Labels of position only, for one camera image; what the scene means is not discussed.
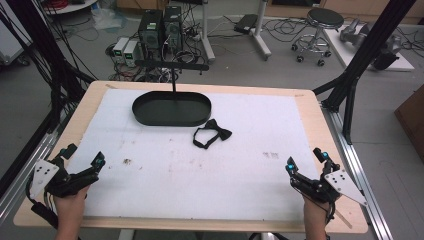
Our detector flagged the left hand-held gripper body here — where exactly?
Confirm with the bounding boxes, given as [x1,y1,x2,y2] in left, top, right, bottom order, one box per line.
[29,155,101,200]

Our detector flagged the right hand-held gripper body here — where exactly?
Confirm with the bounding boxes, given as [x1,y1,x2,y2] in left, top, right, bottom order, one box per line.
[289,160,368,207]

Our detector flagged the black bow tie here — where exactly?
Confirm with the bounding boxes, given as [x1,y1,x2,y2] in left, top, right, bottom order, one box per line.
[192,118,233,150]

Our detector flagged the black oval-base display stand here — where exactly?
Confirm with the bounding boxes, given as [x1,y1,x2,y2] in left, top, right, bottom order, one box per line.
[131,59,213,128]

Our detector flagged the person's left hand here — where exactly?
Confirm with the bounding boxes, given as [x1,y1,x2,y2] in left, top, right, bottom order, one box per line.
[52,185,91,221]

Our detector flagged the person's right hand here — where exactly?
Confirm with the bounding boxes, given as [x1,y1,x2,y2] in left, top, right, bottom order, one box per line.
[301,192,332,222]

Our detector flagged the wooden table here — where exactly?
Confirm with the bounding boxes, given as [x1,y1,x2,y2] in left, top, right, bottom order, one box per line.
[13,80,369,234]

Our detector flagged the white table mat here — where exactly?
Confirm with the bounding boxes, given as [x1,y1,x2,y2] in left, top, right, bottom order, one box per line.
[65,88,322,223]

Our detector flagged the brown wooden cabinet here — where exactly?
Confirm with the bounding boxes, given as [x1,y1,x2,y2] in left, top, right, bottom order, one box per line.
[393,84,424,164]

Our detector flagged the white platform board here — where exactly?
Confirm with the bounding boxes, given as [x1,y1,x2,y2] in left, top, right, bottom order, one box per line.
[322,23,416,72]

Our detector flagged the white bench power supply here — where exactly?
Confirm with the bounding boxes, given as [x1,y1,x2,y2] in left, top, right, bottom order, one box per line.
[112,36,130,64]
[122,40,140,68]

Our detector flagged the grey and black robot part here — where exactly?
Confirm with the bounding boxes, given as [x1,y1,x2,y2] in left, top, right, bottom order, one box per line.
[372,34,404,71]

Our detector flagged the white desk leg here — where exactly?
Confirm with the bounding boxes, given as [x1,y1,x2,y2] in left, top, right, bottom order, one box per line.
[199,0,216,63]
[250,0,273,62]

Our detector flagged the round black swivel stool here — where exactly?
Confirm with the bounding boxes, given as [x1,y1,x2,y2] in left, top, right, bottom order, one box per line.
[290,7,345,67]

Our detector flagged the clear plastic bag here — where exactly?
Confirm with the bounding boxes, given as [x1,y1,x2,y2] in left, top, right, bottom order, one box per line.
[91,5,128,32]

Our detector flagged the black computer tower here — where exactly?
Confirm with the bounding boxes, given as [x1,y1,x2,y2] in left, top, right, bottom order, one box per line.
[163,5,184,54]
[137,9,164,62]

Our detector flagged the round white table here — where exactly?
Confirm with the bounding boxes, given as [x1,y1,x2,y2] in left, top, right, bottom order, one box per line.
[42,0,100,16]

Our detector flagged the flat black box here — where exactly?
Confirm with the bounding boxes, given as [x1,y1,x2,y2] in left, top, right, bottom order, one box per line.
[233,13,259,35]

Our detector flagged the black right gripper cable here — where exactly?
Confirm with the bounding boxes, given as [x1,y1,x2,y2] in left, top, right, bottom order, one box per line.
[324,201,337,225]

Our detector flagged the aluminium rail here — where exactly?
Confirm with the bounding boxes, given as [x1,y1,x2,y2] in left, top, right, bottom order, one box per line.
[321,102,395,240]
[0,128,63,223]

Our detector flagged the tangle of floor cables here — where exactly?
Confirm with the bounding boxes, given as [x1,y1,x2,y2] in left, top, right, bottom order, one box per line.
[105,43,208,83]

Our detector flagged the black frame with cables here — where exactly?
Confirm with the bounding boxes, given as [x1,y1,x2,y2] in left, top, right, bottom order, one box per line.
[0,0,98,134]

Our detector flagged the black frame strut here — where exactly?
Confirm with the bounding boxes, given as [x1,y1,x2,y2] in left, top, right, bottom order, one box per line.
[312,0,418,145]

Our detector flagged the loose black floor cables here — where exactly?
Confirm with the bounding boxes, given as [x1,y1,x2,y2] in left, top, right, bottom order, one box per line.
[262,15,315,44]

